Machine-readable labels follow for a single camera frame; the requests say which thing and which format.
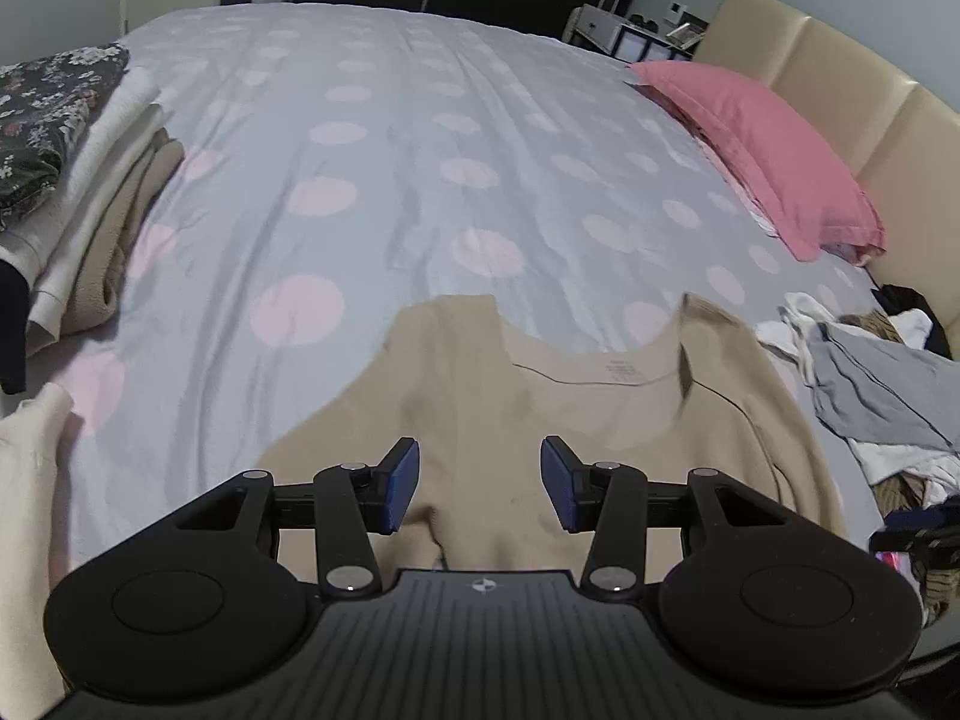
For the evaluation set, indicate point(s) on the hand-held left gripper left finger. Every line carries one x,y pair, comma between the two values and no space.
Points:
396,484

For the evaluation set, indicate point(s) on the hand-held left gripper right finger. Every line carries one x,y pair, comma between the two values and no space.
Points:
561,484

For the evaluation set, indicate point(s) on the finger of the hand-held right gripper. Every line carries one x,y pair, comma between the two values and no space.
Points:
919,536

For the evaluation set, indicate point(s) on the beige ribbed shirt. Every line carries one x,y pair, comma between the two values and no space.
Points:
480,405

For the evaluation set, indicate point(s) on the grey crumpled garment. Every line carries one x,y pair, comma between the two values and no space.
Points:
877,390

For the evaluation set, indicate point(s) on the black crumpled garment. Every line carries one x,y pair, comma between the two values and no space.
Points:
911,300

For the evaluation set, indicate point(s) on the white crumpled garment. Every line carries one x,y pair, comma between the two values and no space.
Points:
787,330

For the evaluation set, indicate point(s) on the polka dot bed sheet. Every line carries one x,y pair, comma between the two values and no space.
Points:
375,165

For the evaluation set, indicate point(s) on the cream cloth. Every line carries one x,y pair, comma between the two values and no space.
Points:
26,502

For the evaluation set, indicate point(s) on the pink pillow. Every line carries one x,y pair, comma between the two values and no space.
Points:
750,142

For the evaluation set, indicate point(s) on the dark navy cloth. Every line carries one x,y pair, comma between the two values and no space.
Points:
11,330

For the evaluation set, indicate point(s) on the white folded garment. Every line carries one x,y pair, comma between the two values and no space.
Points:
105,142

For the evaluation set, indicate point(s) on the white storage cabinet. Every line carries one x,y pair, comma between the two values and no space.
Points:
600,26

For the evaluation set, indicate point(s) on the cream padded headboard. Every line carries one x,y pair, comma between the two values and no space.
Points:
825,52

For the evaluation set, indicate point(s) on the dark floral folded cloth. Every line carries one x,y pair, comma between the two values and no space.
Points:
45,105

